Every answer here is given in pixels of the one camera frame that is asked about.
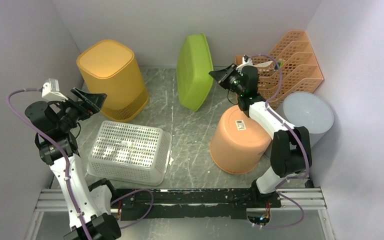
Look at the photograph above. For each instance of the large grey plastic bucket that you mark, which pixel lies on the large grey plastic bucket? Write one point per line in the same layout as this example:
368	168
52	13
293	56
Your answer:
308	110

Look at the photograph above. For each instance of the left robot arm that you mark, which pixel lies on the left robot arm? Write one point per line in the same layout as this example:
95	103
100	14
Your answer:
88	206

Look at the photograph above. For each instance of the orange plastic file organizer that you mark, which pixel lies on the orange plastic file organizer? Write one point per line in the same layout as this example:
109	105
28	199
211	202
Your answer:
291	67

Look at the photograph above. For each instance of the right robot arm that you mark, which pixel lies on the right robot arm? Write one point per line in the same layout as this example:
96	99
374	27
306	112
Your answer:
291	147

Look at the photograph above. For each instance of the green perforated tray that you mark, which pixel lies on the green perforated tray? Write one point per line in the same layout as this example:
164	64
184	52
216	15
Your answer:
193	65

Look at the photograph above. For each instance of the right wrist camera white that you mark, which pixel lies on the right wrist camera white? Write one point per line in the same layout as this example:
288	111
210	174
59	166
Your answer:
245	61

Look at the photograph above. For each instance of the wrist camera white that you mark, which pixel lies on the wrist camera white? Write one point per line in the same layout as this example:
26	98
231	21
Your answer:
51	91
245	61

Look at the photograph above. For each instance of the aluminium frame rail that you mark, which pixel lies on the aluminium frame rail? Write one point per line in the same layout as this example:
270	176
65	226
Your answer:
52	200

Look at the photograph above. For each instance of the orange plastic bucket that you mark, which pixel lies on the orange plastic bucket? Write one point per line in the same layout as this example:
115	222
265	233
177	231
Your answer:
238	151

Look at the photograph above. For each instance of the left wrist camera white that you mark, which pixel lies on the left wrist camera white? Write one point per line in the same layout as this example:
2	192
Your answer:
51	91

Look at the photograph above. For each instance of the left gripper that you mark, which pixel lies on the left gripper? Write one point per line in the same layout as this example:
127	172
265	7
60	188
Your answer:
91	102

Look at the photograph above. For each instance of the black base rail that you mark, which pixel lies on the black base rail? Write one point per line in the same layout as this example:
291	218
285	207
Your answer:
159	203

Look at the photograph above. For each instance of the white perforated tray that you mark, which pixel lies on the white perforated tray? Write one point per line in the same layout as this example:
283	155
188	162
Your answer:
130	153

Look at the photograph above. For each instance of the yellow mesh waste basket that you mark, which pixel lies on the yellow mesh waste basket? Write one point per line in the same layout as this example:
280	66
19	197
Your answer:
110	67

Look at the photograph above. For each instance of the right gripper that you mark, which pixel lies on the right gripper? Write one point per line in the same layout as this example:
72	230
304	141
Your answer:
221	77

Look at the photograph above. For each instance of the white barcode label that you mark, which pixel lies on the white barcode label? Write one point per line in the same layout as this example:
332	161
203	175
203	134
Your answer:
240	125

